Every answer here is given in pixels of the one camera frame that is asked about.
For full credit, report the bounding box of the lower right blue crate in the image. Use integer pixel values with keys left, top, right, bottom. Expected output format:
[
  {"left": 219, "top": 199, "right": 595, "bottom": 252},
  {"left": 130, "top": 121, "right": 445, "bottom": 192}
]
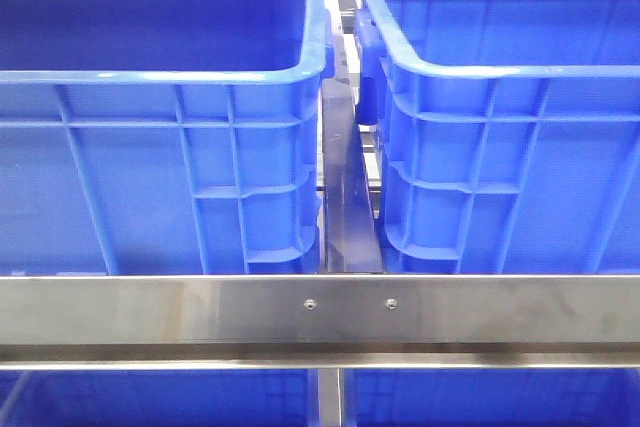
[{"left": 345, "top": 368, "right": 639, "bottom": 426}]

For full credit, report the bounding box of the steel centre divider bar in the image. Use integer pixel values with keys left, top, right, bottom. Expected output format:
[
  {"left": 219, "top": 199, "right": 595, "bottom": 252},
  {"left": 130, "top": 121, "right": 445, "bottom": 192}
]
[{"left": 322, "top": 78, "right": 384, "bottom": 274}]

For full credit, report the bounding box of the stainless steel rack rail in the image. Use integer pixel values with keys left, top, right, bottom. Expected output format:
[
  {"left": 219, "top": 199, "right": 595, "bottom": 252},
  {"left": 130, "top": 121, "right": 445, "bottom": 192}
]
[{"left": 1, "top": 274, "right": 639, "bottom": 370}]

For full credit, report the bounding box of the lower left blue crate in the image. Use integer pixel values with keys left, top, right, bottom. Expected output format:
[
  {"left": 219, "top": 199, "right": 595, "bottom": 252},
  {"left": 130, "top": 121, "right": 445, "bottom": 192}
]
[{"left": 1, "top": 370, "right": 319, "bottom": 426}]

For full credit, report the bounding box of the right blue plastic crate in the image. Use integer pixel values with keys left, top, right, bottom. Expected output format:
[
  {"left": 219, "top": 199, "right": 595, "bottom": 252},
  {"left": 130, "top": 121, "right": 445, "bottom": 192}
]
[{"left": 355, "top": 0, "right": 639, "bottom": 275}]

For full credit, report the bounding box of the left blue plastic crate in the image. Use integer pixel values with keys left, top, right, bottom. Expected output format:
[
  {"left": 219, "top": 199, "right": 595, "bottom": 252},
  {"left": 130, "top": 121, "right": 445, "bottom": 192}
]
[{"left": 1, "top": 0, "right": 332, "bottom": 276}]

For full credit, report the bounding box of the blue plastic crate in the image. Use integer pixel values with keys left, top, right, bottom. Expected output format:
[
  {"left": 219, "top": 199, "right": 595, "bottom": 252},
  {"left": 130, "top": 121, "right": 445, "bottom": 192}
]
[
  {"left": 355, "top": 0, "right": 639, "bottom": 275},
  {"left": 1, "top": 0, "right": 332, "bottom": 276}
]

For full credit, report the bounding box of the right rail screw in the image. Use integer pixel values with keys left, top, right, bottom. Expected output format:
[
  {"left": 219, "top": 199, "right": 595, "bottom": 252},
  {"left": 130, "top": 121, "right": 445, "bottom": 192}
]
[{"left": 385, "top": 298, "right": 398, "bottom": 310}]

